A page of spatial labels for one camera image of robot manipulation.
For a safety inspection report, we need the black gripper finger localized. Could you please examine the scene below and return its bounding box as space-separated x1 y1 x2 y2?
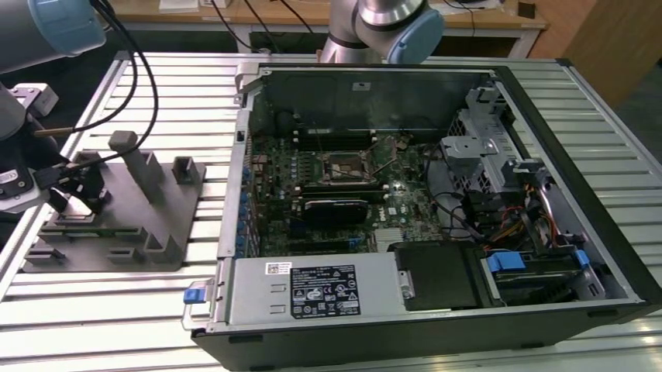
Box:
47 185 73 216
76 164 114 217

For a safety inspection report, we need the CPU socket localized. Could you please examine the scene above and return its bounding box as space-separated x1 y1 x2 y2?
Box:
320 151 378 184

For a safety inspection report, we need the grey parts rack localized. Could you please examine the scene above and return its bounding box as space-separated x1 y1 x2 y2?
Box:
20 130 208 274

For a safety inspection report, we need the green RAM stick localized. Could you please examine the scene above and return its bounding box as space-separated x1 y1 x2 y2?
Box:
64 230 140 238

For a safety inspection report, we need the blue plastic latch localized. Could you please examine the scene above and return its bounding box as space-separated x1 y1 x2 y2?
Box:
184 281 208 305

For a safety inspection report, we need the silver power supply unit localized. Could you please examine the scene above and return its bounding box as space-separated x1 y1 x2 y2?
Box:
227 253 418 326

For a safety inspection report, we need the white paper box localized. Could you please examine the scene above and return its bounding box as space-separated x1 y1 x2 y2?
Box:
158 0 200 12

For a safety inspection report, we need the black expansion slot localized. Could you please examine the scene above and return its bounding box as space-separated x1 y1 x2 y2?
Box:
287 240 348 251

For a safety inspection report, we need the black graphics card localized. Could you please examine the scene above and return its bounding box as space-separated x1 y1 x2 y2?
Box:
302 199 371 226

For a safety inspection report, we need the black RAM slot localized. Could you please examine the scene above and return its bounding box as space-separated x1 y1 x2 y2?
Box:
292 133 376 142
292 143 376 152
299 188 388 195
292 138 376 146
299 184 388 191
300 195 390 202
299 191 390 198
292 129 376 137

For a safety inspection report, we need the small silver heatsink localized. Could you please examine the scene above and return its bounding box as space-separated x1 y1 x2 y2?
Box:
372 228 407 245

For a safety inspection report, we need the green motherboard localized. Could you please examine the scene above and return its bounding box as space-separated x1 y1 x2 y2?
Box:
247 131 451 259

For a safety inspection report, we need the silver drive cage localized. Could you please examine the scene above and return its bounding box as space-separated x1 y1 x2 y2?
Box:
438 87 545 195

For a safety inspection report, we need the black open PC case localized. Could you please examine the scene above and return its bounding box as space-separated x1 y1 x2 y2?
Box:
188 57 658 372

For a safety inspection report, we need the blue disk carrier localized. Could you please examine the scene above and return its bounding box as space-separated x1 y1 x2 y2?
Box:
485 250 590 305

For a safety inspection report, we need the wooden desk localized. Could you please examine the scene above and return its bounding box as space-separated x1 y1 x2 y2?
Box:
106 0 550 59

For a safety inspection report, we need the brown wooden cabinet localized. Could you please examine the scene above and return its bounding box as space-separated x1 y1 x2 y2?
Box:
530 0 662 112

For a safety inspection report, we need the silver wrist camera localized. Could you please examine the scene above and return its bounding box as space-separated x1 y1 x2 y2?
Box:
0 169 41 213

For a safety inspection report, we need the small white wrist camera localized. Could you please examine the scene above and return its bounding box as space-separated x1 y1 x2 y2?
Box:
11 83 59 117

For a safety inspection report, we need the black camera cable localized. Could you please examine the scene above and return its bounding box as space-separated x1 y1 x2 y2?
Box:
61 7 159 171

